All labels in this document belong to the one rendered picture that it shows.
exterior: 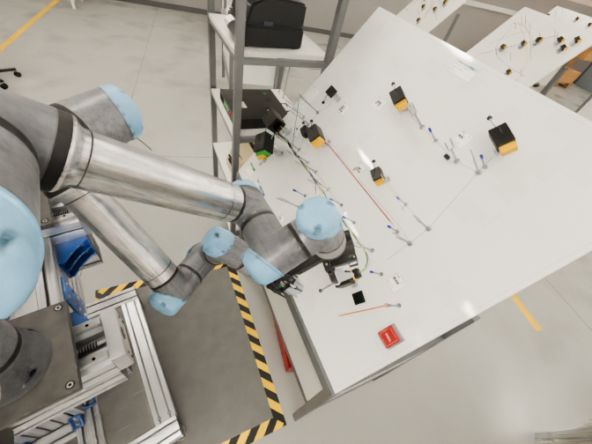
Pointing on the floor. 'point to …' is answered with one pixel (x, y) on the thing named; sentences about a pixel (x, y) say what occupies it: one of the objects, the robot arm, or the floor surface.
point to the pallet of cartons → (573, 70)
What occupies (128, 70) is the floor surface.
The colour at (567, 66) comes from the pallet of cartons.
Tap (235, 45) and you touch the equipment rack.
